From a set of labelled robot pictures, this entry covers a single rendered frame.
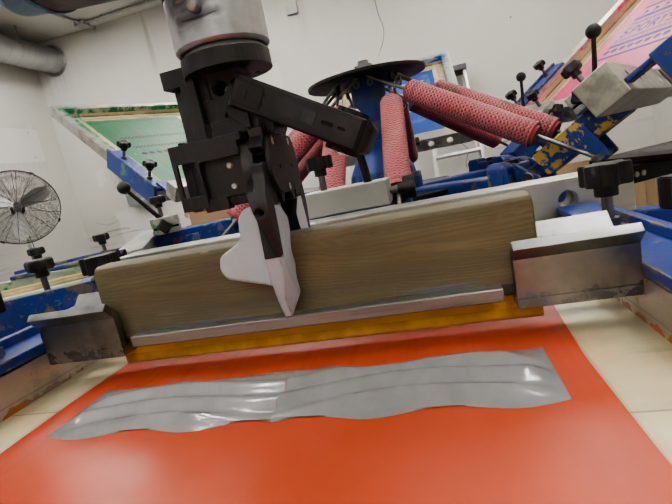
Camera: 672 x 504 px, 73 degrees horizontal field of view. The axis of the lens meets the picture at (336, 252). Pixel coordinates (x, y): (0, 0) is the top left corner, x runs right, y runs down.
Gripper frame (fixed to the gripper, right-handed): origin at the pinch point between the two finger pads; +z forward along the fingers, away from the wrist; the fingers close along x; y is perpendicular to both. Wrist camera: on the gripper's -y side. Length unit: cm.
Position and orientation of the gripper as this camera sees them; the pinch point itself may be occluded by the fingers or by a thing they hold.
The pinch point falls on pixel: (303, 290)
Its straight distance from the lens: 39.8
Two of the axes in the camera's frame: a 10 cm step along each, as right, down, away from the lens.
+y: -9.6, 1.6, 2.3
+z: 2.0, 9.6, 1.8
